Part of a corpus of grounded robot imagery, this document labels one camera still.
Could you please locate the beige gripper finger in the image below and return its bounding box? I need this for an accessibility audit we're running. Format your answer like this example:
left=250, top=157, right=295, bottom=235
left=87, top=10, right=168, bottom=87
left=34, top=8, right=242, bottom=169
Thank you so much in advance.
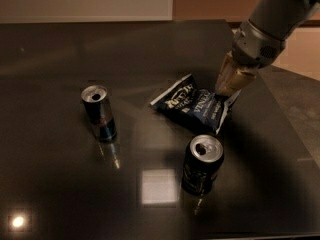
left=231, top=66, right=257, bottom=92
left=215, top=52, right=237, bottom=95

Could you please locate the blue chip bag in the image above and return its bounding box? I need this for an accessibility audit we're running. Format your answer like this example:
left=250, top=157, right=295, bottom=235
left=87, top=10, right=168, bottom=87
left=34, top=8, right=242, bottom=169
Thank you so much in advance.
left=150, top=74, right=240, bottom=135

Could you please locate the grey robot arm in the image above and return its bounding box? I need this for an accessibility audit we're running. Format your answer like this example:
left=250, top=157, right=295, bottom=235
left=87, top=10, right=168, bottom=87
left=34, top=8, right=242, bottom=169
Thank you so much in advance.
left=215, top=0, right=320, bottom=96

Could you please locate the black pepsi can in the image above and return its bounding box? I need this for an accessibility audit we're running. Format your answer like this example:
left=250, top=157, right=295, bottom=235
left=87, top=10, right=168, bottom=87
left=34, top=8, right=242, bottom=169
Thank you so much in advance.
left=181, top=135, right=224, bottom=196

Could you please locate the slim red bull can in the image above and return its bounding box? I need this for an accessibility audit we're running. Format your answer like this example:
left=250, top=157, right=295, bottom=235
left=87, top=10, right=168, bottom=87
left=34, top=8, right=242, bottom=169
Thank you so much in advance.
left=81, top=85, right=116, bottom=142

